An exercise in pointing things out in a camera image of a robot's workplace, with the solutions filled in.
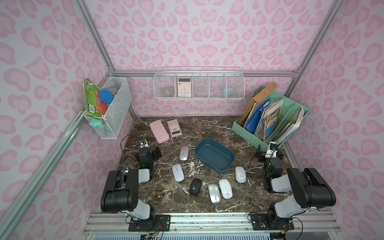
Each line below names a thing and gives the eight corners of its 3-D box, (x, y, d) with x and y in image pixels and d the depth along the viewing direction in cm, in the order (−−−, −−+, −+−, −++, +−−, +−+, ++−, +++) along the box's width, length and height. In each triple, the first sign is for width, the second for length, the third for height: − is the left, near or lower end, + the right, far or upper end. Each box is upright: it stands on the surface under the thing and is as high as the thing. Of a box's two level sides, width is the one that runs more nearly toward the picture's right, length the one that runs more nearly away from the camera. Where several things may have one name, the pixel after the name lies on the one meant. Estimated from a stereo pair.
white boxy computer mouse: (179, 160, 98) (178, 158, 96) (180, 148, 104) (179, 146, 102) (188, 160, 98) (188, 158, 96) (189, 147, 104) (189, 146, 102)
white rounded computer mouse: (236, 182, 88) (237, 181, 86) (234, 168, 94) (235, 166, 92) (246, 182, 88) (247, 181, 86) (243, 168, 94) (244, 166, 92)
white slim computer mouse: (175, 183, 88) (174, 182, 86) (171, 166, 95) (171, 165, 93) (185, 180, 89) (184, 178, 87) (180, 164, 96) (180, 162, 94)
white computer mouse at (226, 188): (223, 200, 82) (224, 198, 80) (218, 181, 89) (218, 179, 87) (233, 198, 82) (234, 196, 80) (227, 179, 89) (228, 177, 87)
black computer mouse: (188, 195, 84) (188, 193, 82) (192, 178, 90) (192, 177, 88) (199, 197, 83) (199, 196, 81) (202, 180, 89) (202, 179, 87)
